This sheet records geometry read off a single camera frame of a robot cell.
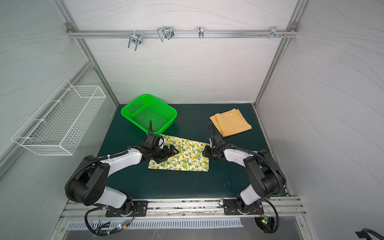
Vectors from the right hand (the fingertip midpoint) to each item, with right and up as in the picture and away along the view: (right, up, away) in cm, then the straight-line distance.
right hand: (207, 150), depth 93 cm
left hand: (-19, 0, -5) cm, 20 cm away
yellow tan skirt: (+19, +17, +13) cm, 29 cm away
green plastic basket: (-52, +25, +21) cm, 61 cm away
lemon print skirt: (-11, -4, -3) cm, 12 cm away
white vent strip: (-22, -30, -23) cm, 44 cm away
